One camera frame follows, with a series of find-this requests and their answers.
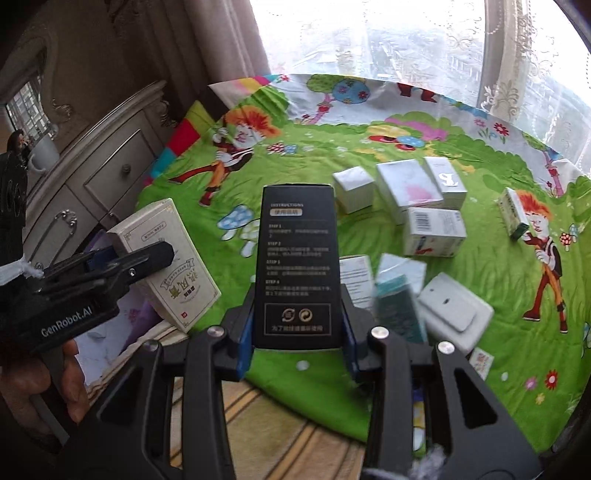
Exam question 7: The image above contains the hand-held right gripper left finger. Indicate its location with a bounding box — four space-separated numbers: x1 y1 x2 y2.
60 286 257 480

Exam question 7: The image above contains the cream box on bed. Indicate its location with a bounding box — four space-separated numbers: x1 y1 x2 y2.
498 187 530 241

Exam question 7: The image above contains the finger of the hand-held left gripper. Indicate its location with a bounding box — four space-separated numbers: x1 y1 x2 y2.
44 241 176 296
69 247 118 277

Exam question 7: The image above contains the small white box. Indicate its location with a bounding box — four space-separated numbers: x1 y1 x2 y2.
332 166 376 214

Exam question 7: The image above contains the white leaflet box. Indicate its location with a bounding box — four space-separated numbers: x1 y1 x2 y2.
339 255 376 310

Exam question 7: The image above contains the teal box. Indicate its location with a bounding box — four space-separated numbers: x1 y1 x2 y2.
373 274 428 344

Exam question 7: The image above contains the brown curtain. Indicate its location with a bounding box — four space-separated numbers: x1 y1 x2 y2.
111 0 273 121

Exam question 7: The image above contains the white and pink box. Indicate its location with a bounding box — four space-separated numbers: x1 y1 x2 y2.
375 160 444 225

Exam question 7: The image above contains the glossy white box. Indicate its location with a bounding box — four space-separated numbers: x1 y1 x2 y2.
376 253 428 296

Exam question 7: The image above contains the white barcode box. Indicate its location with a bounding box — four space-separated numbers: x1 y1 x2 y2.
403 207 467 258

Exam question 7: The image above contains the cream carved dresser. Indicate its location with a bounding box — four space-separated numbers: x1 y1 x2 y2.
21 79 185 268

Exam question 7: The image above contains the black printed box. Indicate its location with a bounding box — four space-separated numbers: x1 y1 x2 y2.
255 185 345 350

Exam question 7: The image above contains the tall white box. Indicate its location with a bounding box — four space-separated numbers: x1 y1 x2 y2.
424 156 467 209

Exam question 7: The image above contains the colourful striped pillow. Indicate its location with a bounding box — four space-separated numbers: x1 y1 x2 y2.
164 76 289 178

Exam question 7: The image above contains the white lace curtain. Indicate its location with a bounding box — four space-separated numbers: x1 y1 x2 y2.
249 0 591 176

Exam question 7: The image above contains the white mug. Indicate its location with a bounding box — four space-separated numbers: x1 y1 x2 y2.
28 134 61 174

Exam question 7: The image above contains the striped mat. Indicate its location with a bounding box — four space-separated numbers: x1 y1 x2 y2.
171 378 370 480

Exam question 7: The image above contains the green printed blanket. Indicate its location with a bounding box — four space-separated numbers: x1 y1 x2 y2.
136 74 591 455

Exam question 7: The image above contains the small printed card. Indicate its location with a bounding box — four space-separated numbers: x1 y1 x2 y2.
468 347 495 380

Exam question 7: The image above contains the person's left hand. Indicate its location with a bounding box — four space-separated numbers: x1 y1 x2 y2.
0 339 90 430

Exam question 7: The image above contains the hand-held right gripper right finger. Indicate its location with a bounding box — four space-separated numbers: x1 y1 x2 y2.
339 284 542 480

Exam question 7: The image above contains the cream printed box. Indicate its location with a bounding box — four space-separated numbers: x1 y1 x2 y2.
107 198 221 334

